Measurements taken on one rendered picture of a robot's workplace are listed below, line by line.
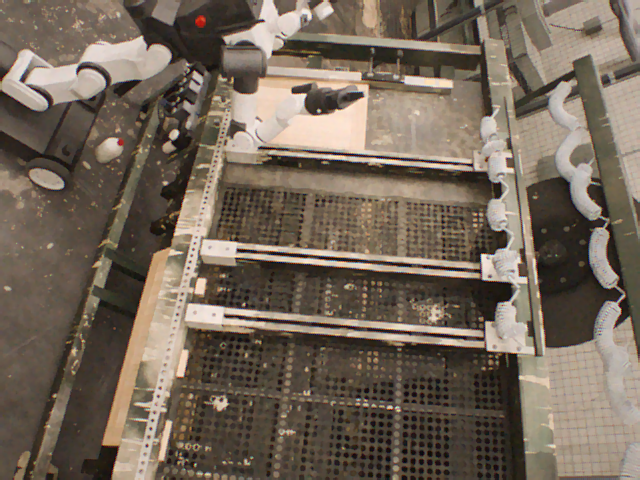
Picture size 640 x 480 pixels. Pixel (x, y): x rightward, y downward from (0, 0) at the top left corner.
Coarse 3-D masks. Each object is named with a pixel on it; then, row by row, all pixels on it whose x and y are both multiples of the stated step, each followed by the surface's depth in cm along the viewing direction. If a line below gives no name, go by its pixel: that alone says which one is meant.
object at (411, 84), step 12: (276, 72) 235; (288, 72) 235; (300, 72) 235; (312, 72) 235; (324, 72) 235; (336, 72) 235; (348, 72) 235; (372, 84) 234; (384, 84) 233; (396, 84) 233; (408, 84) 232; (420, 84) 232
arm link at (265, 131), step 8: (256, 120) 189; (264, 120) 184; (272, 120) 179; (248, 128) 185; (256, 128) 186; (264, 128) 182; (272, 128) 181; (280, 128) 180; (256, 136) 186; (264, 136) 184; (272, 136) 184; (256, 144) 187
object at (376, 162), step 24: (264, 144) 209; (288, 144) 209; (504, 144) 190; (336, 168) 210; (360, 168) 209; (384, 168) 207; (408, 168) 206; (432, 168) 204; (456, 168) 203; (480, 168) 199; (504, 168) 199
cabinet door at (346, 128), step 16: (272, 80) 235; (288, 80) 235; (304, 80) 235; (272, 96) 231; (256, 112) 225; (272, 112) 226; (336, 112) 226; (352, 112) 226; (288, 128) 221; (304, 128) 221; (320, 128) 221; (336, 128) 221; (352, 128) 221; (304, 144) 216; (320, 144) 216; (336, 144) 216; (352, 144) 216
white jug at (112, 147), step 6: (108, 138) 258; (114, 138) 258; (120, 138) 256; (102, 144) 259; (108, 144) 256; (114, 144) 256; (120, 144) 255; (96, 150) 262; (102, 150) 258; (108, 150) 256; (114, 150) 257; (120, 150) 259; (96, 156) 262; (102, 156) 260; (108, 156) 259; (114, 156) 260; (102, 162) 264
